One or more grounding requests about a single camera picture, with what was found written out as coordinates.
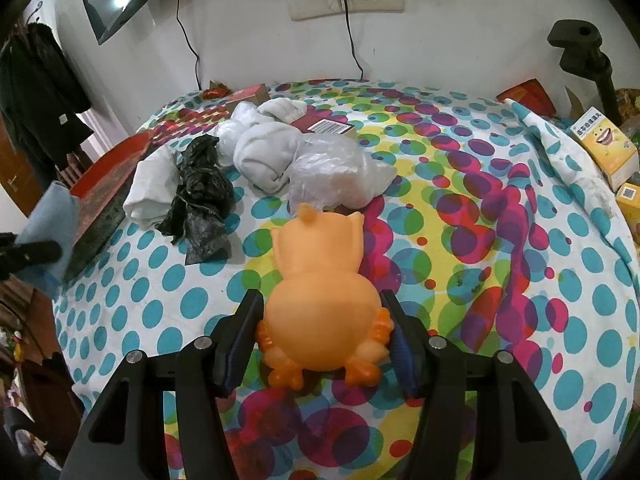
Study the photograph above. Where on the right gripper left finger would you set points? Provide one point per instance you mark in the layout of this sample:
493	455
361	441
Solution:
234	338

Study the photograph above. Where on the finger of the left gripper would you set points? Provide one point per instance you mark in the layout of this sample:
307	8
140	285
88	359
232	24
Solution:
18	257

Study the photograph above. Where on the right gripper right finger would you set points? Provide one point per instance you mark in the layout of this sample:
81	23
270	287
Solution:
407	353

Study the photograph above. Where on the light blue towel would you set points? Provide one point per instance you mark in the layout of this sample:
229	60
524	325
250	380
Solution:
55	217

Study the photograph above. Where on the orange rubber animal toy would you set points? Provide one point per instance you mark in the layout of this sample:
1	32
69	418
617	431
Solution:
323	315

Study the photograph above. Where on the black plastic bag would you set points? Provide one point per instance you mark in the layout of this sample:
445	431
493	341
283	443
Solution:
203	200

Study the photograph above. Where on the white cloth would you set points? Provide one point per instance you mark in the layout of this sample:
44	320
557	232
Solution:
153	188

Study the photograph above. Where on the clear plastic bag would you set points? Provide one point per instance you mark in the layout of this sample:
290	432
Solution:
333	171

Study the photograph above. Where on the red barcode box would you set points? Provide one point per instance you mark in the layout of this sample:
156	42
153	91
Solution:
311	123

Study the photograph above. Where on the white twisted sock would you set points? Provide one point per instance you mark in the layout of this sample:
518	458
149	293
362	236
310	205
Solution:
245	115

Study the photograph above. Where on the brown red small box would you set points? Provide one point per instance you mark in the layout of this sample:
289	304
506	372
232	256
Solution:
256	94

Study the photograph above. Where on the round red rusty tray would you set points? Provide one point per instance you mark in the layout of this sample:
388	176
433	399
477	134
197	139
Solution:
101	191

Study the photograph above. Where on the dark hanging clothes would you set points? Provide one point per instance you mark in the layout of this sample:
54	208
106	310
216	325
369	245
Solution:
41	101

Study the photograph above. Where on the red orange snack wrapper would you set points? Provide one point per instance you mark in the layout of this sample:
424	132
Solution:
215	90

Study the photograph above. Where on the yellow medicine box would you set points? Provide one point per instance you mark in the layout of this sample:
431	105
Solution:
628	199
615	155

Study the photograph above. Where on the red orange packet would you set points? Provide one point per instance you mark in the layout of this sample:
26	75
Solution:
530	94

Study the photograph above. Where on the black clamp stand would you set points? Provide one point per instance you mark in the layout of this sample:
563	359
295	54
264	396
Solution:
581	43

